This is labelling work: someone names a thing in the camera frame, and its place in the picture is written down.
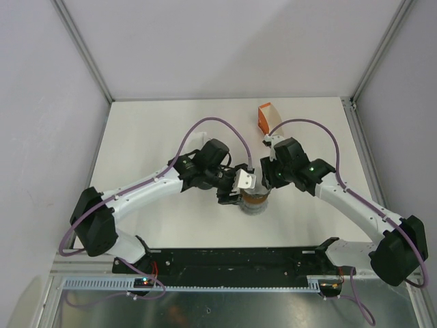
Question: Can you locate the clear grey glass carafe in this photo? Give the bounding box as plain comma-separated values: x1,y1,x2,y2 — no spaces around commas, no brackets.
239,202,268,216

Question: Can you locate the brown wooden ring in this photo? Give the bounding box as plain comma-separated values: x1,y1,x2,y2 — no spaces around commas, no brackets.
242,193,270,206

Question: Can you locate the white paper coffee filter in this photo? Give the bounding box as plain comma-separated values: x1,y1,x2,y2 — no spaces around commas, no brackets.
193,131,208,140

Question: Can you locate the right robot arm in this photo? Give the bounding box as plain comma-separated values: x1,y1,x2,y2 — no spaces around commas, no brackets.
260,135,428,286

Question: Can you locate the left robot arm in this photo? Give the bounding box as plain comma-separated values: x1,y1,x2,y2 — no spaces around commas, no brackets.
70,139,249,273

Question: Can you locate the orange coffee filter box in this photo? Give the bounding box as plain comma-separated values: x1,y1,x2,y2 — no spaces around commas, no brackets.
257,102,282,135

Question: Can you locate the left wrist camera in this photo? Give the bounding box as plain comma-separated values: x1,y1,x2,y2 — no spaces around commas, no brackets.
232,169,256,191

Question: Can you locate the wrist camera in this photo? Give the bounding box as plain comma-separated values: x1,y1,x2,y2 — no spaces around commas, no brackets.
262,135,285,161
232,169,256,191

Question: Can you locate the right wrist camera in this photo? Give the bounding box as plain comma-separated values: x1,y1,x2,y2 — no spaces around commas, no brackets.
262,135,285,161

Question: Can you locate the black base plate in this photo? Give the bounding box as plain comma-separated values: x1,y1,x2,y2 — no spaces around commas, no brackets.
134,246,350,289

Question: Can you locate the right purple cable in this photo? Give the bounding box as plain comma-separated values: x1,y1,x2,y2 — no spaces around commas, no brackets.
269,119,430,325

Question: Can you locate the grey cable duct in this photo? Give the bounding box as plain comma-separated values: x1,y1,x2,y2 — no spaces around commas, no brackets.
64,277,320,293

